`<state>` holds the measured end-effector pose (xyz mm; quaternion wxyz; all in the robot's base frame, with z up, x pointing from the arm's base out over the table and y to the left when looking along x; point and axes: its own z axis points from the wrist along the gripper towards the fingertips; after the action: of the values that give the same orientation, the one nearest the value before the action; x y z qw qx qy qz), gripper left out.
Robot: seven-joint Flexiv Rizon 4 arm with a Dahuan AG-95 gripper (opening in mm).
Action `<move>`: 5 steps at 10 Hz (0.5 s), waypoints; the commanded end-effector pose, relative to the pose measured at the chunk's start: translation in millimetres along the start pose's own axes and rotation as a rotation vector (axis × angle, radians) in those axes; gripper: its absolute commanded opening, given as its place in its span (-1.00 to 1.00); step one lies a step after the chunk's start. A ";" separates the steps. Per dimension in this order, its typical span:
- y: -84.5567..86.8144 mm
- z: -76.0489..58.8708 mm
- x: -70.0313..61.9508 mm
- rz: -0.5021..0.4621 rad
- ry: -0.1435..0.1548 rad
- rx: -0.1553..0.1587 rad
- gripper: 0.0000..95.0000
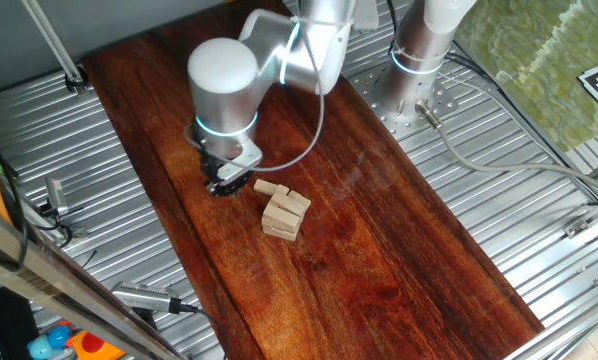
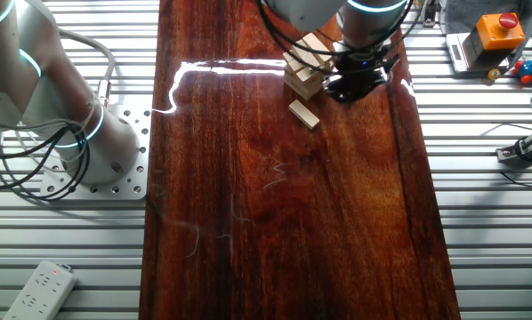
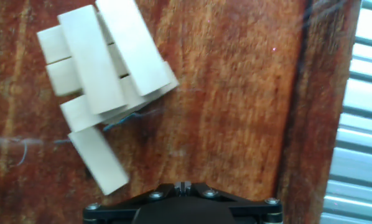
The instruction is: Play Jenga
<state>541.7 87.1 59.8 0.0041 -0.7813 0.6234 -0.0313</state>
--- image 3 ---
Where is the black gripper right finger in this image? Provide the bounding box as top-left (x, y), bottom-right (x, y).
top-left (184, 181), bottom-right (283, 224)

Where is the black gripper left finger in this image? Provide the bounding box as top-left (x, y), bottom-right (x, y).
top-left (82, 181), bottom-right (183, 224)

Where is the dark red wooden board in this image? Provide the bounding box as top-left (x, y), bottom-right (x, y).
top-left (0, 0), bottom-right (363, 224)

